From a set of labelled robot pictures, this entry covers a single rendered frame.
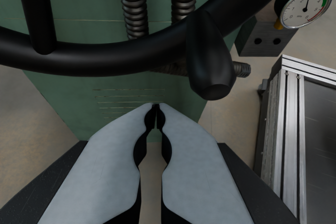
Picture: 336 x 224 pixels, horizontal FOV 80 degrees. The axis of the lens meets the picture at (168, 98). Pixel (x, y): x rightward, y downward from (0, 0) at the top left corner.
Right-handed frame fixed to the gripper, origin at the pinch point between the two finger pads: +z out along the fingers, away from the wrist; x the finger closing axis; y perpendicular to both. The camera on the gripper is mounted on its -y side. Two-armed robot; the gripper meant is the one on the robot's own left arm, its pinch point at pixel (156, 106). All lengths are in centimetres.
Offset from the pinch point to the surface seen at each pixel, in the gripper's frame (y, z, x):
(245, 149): 52, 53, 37
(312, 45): 22, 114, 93
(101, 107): 24.1, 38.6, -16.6
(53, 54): -1.7, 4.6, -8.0
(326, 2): -5.5, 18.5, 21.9
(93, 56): -1.5, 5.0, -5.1
